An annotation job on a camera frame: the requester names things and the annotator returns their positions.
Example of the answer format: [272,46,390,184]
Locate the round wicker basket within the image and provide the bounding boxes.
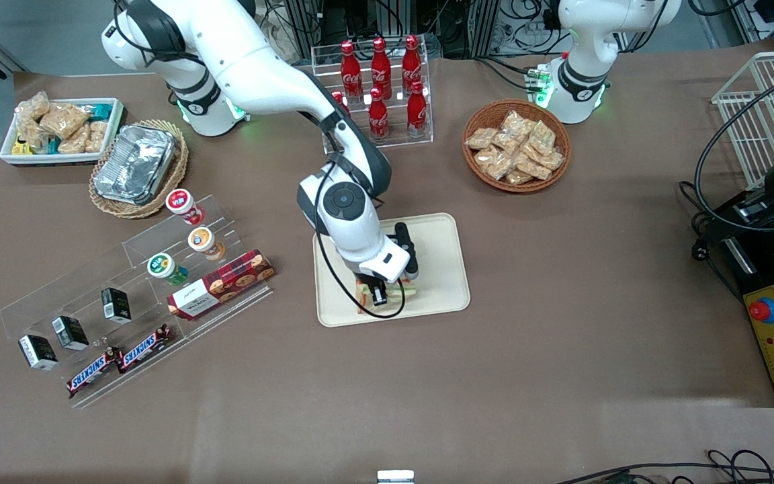
[462,99,572,195]

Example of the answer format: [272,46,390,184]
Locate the black looping cable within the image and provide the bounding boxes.
[693,60,774,233]

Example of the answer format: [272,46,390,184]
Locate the black sealing machine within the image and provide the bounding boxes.
[715,192,774,409]

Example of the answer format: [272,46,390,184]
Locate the white rectangular bin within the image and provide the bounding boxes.
[0,97,126,167]

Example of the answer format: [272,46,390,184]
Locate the orange lid cup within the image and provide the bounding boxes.
[187,227,226,262]

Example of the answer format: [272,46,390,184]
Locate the black power cord with plug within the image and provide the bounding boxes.
[689,181,740,296]

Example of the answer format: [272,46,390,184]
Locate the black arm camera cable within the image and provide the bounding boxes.
[312,111,406,319]

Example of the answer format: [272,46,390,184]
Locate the small black carton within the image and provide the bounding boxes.
[17,334,59,371]
[51,315,90,352]
[100,287,133,324]

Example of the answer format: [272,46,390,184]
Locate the clear acrylic bottle rack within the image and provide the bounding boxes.
[310,42,434,156]

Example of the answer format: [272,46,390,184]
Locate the red lid cup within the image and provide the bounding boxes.
[165,188,206,227]

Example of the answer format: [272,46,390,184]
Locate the oval wicker basket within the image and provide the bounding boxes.
[88,119,190,220]

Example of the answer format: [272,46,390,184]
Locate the snickers chocolate bar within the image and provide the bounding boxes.
[116,323,173,374]
[66,346,123,399]

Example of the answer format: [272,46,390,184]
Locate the green lid cup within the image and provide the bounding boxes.
[147,252,189,287]

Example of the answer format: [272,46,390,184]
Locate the cream plastic tray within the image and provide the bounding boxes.
[312,212,472,328]

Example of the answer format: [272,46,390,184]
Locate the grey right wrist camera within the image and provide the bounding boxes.
[387,222,420,281]

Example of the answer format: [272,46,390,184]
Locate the green lit connector module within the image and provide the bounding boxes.
[525,65,556,108]

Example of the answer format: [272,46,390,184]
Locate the red tartan biscuit box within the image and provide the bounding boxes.
[166,249,276,321]

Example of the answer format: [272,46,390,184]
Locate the foil food container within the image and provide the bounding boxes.
[93,124,180,206]

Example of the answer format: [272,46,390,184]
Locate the bagged brown pastry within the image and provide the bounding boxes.
[58,124,92,155]
[14,91,50,123]
[16,121,48,152]
[39,102,91,140]
[86,120,110,154]

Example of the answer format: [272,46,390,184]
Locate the clear acrylic stepped shelf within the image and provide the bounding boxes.
[0,194,275,410]

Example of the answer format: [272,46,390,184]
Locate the white wire basket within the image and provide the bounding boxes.
[711,50,774,190]

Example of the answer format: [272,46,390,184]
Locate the brown table mat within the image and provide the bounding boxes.
[0,37,774,484]

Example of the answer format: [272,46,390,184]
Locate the long black cable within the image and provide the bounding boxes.
[554,449,774,484]

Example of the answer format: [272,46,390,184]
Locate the equipment rack with cables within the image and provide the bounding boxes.
[253,0,562,61]

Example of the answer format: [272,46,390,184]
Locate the sandwich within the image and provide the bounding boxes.
[355,278,419,316]

